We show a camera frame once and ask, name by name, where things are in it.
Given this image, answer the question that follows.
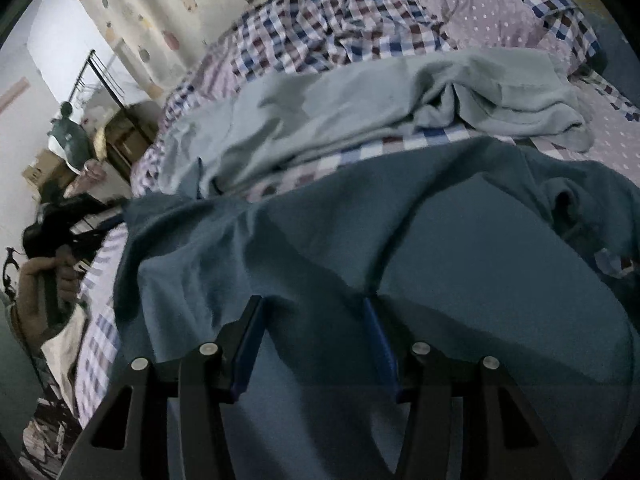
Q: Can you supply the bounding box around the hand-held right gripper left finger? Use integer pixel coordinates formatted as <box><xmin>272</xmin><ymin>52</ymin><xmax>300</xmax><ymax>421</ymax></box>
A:
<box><xmin>57</xmin><ymin>296</ymin><xmax>264</xmax><ymax>480</ymax></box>

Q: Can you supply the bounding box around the black metal stand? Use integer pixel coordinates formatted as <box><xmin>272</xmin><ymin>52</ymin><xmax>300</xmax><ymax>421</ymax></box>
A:
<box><xmin>1</xmin><ymin>246</ymin><xmax>20</xmax><ymax>287</ymax></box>

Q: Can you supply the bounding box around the pink wall strip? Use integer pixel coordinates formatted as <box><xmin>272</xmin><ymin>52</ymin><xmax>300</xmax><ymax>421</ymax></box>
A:
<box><xmin>0</xmin><ymin>76</ymin><xmax>29</xmax><ymax>112</ymax></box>

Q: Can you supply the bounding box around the black metal clothes rack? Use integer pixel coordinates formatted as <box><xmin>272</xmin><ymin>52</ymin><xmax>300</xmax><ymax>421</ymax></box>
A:
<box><xmin>67</xmin><ymin>49</ymin><xmax>127</xmax><ymax>117</ymax></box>

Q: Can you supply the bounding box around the patterned floor mat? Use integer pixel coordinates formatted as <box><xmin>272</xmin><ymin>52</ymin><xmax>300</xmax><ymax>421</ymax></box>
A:
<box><xmin>21</xmin><ymin>399</ymin><xmax>78</xmax><ymax>463</ymax></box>

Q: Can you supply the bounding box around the light grey-green garment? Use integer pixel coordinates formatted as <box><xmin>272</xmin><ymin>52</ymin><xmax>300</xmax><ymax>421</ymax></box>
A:
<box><xmin>150</xmin><ymin>49</ymin><xmax>597</xmax><ymax>197</ymax></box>

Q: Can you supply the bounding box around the pineapple print curtain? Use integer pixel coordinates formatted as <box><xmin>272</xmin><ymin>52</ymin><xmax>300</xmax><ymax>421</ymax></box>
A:
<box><xmin>70</xmin><ymin>0</ymin><xmax>323</xmax><ymax>102</ymax></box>

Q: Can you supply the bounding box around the teal blue garment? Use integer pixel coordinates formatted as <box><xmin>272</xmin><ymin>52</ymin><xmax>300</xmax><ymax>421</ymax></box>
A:
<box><xmin>112</xmin><ymin>137</ymin><xmax>640</xmax><ymax>480</ymax></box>

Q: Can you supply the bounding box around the pink cloth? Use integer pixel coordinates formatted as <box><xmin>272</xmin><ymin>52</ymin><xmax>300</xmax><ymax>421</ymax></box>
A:
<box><xmin>81</xmin><ymin>159</ymin><xmax>109</xmax><ymax>187</ymax></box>

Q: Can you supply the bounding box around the green plush toy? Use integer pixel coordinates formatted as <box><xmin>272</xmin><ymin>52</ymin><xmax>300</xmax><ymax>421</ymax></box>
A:
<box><xmin>47</xmin><ymin>101</ymin><xmax>97</xmax><ymax>172</ymax></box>

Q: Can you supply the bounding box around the checked and dotted bed sheet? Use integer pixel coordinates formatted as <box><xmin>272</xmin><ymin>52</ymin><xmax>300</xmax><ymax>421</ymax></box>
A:
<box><xmin>72</xmin><ymin>67</ymin><xmax>640</xmax><ymax>421</ymax></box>

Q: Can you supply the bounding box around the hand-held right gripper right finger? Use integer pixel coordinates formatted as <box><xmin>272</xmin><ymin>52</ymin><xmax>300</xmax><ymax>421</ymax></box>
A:
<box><xmin>362</xmin><ymin>296</ymin><xmax>576</xmax><ymax>480</ymax></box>

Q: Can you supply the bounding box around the person's left hand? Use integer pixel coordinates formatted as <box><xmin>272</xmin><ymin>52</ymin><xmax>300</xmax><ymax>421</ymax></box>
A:
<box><xmin>17</xmin><ymin>255</ymin><xmax>84</xmax><ymax>332</ymax></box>

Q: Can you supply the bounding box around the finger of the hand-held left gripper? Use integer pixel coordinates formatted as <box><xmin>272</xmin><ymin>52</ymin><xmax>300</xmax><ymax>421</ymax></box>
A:
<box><xmin>72</xmin><ymin>211</ymin><xmax>129</xmax><ymax>249</ymax></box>

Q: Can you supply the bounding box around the cardboard box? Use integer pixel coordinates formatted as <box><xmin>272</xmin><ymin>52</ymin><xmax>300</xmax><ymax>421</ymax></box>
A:
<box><xmin>21</xmin><ymin>151</ymin><xmax>67</xmax><ymax>192</ymax></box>

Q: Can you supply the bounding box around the brown wooden cabinet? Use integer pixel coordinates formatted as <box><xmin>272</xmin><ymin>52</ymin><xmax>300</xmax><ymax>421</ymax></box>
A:
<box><xmin>102</xmin><ymin>102</ymin><xmax>163</xmax><ymax>184</ymax></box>

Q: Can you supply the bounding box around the beige cloth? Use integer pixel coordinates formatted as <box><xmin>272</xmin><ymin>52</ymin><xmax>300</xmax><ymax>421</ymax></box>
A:
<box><xmin>41</xmin><ymin>305</ymin><xmax>92</xmax><ymax>403</ymax></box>

